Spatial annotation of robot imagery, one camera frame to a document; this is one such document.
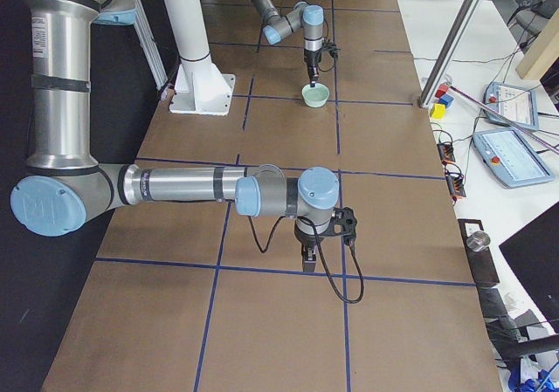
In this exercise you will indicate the teach pendant tablet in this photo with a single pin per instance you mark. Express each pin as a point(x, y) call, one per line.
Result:
point(511, 159)
point(514, 103)

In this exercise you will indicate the brown paper table cover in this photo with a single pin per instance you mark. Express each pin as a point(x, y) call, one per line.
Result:
point(193, 297)

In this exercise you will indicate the blue cube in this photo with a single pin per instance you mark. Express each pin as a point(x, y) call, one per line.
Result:
point(446, 100)

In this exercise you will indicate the steel cylinder weight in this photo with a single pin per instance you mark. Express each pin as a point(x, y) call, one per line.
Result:
point(478, 241)

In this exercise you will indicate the orange black power strip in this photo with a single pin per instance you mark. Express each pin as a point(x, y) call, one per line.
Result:
point(445, 147)

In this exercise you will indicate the yellow cube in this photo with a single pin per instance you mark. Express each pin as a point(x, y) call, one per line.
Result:
point(437, 111)

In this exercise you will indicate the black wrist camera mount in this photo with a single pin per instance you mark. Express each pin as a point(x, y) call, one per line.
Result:
point(342, 224)

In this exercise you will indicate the near teach pendant tablet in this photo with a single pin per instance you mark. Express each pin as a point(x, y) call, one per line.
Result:
point(511, 159)

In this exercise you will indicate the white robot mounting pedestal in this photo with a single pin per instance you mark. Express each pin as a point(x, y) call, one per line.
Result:
point(200, 87)

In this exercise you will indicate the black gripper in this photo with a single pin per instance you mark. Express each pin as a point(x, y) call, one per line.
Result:
point(307, 237)
point(312, 58)

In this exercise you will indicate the aluminium frame post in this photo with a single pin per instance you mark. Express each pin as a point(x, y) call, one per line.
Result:
point(450, 45)

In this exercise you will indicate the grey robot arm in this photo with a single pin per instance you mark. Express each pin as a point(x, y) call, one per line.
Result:
point(304, 16)
point(68, 187)

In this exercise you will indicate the white grabber reaching stick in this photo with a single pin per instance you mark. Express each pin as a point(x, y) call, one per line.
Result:
point(507, 121)

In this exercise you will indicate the mint green bowl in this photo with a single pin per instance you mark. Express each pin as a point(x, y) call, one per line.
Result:
point(315, 95)

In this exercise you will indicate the black monitor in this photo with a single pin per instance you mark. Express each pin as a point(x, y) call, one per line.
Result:
point(532, 255)

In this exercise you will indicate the far teach pendant tablet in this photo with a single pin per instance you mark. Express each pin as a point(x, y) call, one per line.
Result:
point(514, 103)

